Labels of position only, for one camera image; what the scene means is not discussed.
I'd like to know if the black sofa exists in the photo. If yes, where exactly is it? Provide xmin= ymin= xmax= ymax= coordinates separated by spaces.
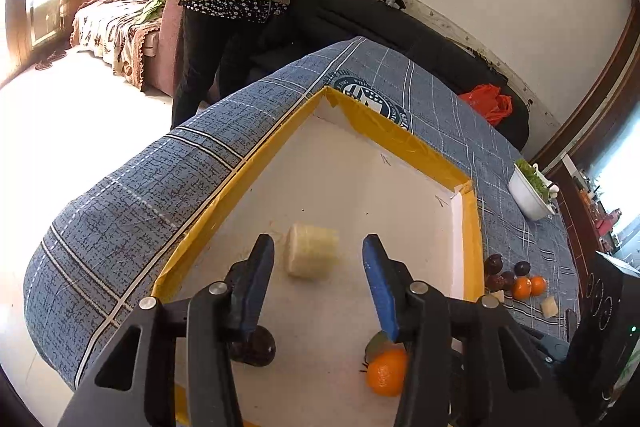
xmin=215 ymin=0 xmax=531 ymax=150

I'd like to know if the pair of slippers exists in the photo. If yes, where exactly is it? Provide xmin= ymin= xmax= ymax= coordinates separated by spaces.
xmin=34 ymin=49 xmax=68 ymax=70

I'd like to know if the green lettuce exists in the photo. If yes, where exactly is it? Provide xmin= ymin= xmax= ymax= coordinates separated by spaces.
xmin=515 ymin=159 xmax=551 ymax=202

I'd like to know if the pale ribbed cylinder chunk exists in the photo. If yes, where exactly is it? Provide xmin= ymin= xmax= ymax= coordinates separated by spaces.
xmin=284 ymin=222 xmax=341 ymax=280

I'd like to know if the blue plaid tablecloth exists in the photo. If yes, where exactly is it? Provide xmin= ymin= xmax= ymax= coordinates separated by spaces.
xmin=22 ymin=36 xmax=583 ymax=390

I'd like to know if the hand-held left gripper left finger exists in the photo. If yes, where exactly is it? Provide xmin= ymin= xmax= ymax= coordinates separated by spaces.
xmin=57 ymin=234 xmax=277 ymax=427

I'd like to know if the wooden door frame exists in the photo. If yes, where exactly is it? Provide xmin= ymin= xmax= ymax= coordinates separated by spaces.
xmin=530 ymin=0 xmax=640 ymax=168

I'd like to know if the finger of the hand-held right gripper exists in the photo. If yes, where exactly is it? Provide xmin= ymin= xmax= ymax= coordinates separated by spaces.
xmin=522 ymin=327 xmax=571 ymax=363

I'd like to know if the white bowl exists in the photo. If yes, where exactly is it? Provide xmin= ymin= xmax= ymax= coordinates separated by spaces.
xmin=507 ymin=159 xmax=558 ymax=222

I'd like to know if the yellow taped white foam box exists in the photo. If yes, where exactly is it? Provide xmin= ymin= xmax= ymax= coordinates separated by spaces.
xmin=150 ymin=86 xmax=486 ymax=427

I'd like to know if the pink armchair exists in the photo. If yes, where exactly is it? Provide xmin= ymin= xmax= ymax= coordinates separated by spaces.
xmin=142 ymin=0 xmax=196 ymax=98

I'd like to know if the orange plastic bag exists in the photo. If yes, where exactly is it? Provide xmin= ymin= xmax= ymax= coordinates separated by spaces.
xmin=457 ymin=83 xmax=514 ymax=128

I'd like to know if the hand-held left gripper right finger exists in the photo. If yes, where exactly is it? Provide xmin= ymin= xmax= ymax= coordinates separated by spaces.
xmin=362 ymin=234 xmax=581 ymax=427

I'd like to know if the green cloth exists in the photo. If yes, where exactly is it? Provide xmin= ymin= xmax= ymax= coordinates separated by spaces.
xmin=137 ymin=0 xmax=171 ymax=24

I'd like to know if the wooden sideboard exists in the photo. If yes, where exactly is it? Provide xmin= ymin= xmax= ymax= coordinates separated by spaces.
xmin=552 ymin=154 xmax=640 ymax=268

